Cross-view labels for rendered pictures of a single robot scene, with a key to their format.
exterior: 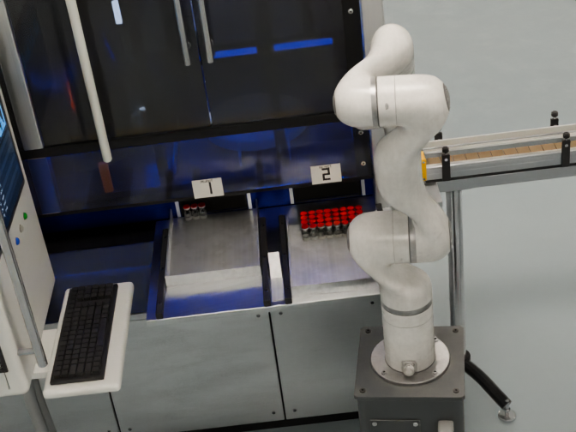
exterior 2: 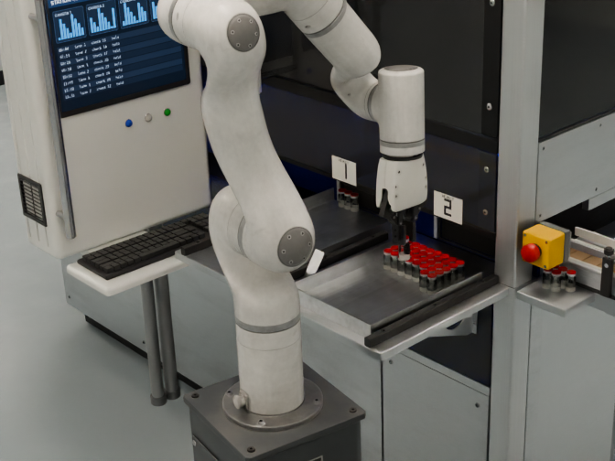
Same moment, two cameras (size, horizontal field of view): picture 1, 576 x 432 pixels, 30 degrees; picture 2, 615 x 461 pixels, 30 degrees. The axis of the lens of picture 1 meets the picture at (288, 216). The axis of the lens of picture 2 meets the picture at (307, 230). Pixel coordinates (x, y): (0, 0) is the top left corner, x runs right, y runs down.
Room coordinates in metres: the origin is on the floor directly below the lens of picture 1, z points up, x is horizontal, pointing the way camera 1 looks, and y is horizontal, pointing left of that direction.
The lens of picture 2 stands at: (0.79, -1.67, 2.04)
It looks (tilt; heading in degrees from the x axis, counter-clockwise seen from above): 24 degrees down; 48
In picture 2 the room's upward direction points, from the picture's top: 2 degrees counter-clockwise
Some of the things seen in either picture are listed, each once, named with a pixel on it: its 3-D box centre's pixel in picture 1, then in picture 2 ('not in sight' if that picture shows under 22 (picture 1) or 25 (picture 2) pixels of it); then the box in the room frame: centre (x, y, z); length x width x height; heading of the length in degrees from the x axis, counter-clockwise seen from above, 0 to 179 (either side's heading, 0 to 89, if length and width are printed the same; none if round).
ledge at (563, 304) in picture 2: (417, 194); (559, 293); (2.69, -0.39, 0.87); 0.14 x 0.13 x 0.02; 179
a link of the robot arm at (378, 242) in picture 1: (389, 258); (254, 251); (1.98, -0.22, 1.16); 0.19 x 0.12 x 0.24; 81
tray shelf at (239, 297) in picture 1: (275, 255); (346, 266); (2.47, 0.05, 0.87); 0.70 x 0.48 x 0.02; 89
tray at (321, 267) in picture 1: (335, 249); (384, 285); (2.42, -0.12, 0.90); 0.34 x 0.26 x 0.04; 178
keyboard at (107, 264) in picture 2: (85, 330); (157, 243); (2.31, 0.58, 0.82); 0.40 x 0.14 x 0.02; 178
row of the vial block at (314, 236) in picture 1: (333, 230); (413, 269); (2.51, -0.12, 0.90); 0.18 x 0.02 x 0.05; 88
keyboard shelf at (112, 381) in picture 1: (76, 338); (152, 249); (2.31, 0.61, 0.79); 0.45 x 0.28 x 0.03; 178
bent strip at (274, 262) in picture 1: (275, 275); (297, 272); (2.32, 0.05, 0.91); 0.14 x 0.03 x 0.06; 179
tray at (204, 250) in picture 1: (213, 241); (318, 226); (2.54, 0.22, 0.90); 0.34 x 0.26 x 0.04; 179
